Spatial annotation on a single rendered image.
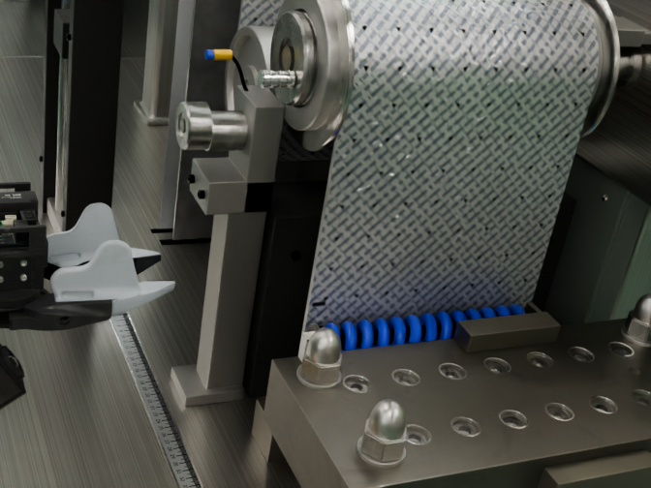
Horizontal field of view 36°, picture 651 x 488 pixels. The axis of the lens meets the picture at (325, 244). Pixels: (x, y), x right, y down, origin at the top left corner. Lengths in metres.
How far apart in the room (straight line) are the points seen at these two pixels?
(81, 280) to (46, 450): 0.22
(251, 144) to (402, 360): 0.22
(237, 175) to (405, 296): 0.18
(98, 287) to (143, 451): 0.22
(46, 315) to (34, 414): 0.24
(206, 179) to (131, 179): 0.54
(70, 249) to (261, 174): 0.18
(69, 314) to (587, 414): 0.42
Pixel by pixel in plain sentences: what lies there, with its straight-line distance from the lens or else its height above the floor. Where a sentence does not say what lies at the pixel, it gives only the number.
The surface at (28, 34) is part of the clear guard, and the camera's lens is 1.80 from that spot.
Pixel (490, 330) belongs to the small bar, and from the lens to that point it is 0.90.
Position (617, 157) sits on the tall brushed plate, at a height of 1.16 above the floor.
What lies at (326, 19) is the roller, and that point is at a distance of 0.78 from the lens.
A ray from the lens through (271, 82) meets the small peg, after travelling 0.80.
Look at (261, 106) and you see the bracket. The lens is 0.84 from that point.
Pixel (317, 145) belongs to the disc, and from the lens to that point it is 0.82.
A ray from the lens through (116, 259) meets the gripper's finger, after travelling 0.75.
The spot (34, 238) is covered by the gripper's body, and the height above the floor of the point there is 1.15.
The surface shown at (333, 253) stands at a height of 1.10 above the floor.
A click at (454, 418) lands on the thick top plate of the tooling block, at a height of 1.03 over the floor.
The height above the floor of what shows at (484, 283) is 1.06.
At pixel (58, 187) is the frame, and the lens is 1.24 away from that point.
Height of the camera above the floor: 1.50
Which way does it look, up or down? 28 degrees down
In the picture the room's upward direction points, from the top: 10 degrees clockwise
